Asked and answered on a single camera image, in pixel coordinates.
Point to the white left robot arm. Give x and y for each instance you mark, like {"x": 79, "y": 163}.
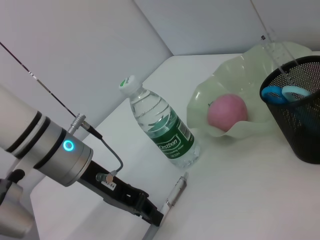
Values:
{"x": 50, "y": 150}

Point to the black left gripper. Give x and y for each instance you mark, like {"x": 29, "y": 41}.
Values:
{"x": 117, "y": 192}

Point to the pink toy peach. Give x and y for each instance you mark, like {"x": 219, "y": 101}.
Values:
{"x": 227, "y": 112}

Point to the transparent plastic ruler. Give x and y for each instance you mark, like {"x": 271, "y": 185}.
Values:
{"x": 277, "y": 52}

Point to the green glass fruit bowl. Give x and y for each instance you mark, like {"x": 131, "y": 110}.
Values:
{"x": 237, "y": 72}

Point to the silver ballpoint pen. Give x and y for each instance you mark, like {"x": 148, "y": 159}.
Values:
{"x": 177, "y": 190}

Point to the black mesh pen holder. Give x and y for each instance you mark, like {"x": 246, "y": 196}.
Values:
{"x": 305, "y": 135}

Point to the clear water bottle green label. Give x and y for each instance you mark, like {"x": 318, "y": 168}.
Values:
{"x": 165, "y": 125}

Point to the blue scissors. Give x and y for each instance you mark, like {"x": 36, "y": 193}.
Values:
{"x": 272, "y": 95}

